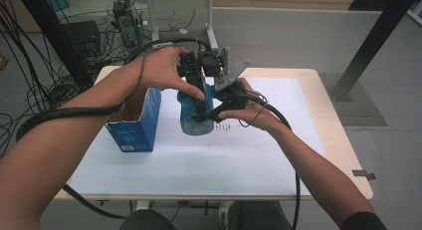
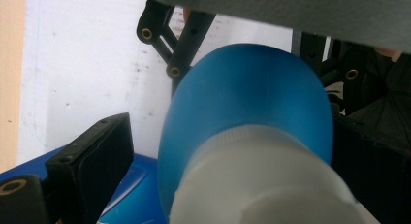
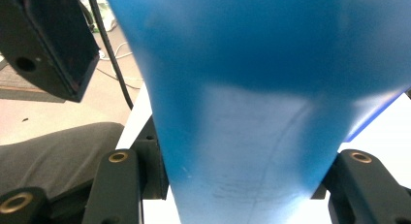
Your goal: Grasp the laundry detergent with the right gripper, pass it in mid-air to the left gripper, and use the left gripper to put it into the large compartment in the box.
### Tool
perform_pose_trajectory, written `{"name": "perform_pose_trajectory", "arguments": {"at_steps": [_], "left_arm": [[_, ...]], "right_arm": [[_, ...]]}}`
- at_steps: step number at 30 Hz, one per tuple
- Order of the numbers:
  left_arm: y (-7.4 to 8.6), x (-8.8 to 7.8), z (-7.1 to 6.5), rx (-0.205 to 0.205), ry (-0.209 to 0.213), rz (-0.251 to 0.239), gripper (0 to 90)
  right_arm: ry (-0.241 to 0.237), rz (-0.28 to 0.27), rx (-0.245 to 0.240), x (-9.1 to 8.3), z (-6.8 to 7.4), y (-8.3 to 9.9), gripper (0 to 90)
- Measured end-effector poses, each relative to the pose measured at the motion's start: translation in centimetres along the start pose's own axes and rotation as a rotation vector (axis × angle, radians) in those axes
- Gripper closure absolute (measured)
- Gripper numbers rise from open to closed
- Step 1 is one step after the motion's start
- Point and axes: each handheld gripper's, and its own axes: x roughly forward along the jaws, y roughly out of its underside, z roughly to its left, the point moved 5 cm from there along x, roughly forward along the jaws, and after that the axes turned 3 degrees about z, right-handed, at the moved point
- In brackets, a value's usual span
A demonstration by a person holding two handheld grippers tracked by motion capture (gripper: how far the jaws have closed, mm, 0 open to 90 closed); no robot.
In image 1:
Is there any person's right leg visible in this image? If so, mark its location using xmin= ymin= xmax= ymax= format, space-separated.
xmin=227 ymin=200 xmax=293 ymax=230

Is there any black cabinet box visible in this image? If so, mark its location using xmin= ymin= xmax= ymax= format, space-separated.
xmin=61 ymin=20 xmax=102 ymax=59

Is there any wooden table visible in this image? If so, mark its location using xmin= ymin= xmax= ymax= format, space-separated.
xmin=54 ymin=65 xmax=374 ymax=202

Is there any black computer tower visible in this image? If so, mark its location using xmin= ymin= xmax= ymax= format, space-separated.
xmin=111 ymin=0 xmax=143 ymax=49

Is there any person's right hand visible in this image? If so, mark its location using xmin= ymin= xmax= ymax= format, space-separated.
xmin=218 ymin=79 xmax=287 ymax=133

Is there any person's left leg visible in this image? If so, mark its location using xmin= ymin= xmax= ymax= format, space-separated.
xmin=118 ymin=209 xmax=177 ymax=230

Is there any white table sheet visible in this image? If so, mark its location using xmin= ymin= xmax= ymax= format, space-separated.
xmin=68 ymin=76 xmax=326 ymax=196

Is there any person's shoe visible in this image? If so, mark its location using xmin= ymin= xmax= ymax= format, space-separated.
xmin=218 ymin=206 xmax=234 ymax=230

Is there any white desk frame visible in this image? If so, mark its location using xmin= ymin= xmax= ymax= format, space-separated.
xmin=125 ymin=0 xmax=248 ymax=57

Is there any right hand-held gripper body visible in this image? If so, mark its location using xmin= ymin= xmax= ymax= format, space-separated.
xmin=199 ymin=46 xmax=251 ymax=111

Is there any person's left hand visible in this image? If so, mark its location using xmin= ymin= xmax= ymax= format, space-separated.
xmin=127 ymin=45 xmax=207 ymax=102

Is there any blue detergent bottle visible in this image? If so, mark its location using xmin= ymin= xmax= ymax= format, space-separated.
xmin=176 ymin=83 xmax=216 ymax=136

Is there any person's leg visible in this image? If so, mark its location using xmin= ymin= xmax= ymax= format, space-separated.
xmin=227 ymin=200 xmax=293 ymax=230
xmin=118 ymin=209 xmax=177 ymax=230

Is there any black corrugated left gripper cable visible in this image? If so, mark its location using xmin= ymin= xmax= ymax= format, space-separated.
xmin=15 ymin=37 xmax=213 ymax=221

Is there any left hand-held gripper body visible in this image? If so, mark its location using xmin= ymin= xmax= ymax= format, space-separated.
xmin=177 ymin=50 xmax=207 ymax=93

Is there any black metal post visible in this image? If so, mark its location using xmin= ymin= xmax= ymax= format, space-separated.
xmin=332 ymin=0 xmax=422 ymax=103
xmin=14 ymin=0 xmax=95 ymax=89

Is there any blue cardboard box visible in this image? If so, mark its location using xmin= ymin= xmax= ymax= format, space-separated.
xmin=105 ymin=87 xmax=163 ymax=153

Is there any bundle of black floor cables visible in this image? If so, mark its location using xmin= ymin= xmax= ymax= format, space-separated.
xmin=0 ymin=0 xmax=153 ymax=158

